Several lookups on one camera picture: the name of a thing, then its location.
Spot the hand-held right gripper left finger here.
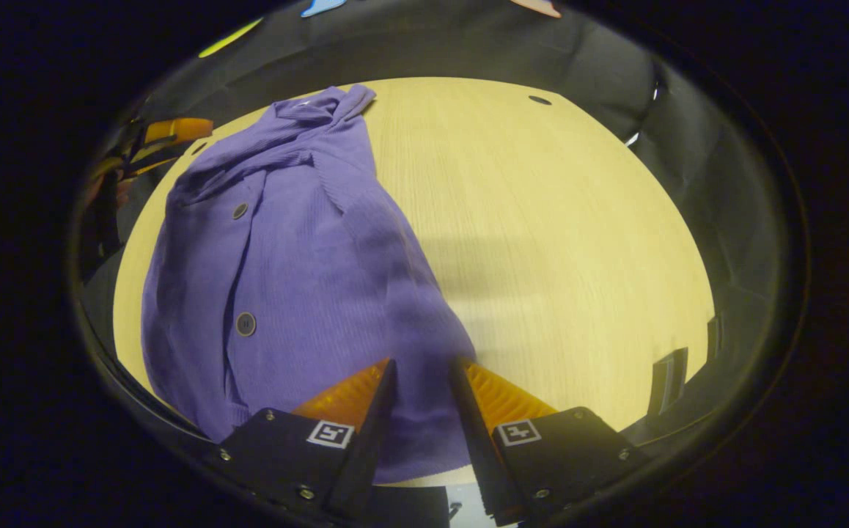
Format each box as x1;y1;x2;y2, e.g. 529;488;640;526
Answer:
212;357;398;523

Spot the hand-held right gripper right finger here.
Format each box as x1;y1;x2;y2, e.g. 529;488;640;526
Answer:
449;356;649;527

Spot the purple knit cardigan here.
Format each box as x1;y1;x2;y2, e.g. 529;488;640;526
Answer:
140;84;478;485

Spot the black backdrop cloth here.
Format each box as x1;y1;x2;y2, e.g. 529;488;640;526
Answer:
73;0;799;450

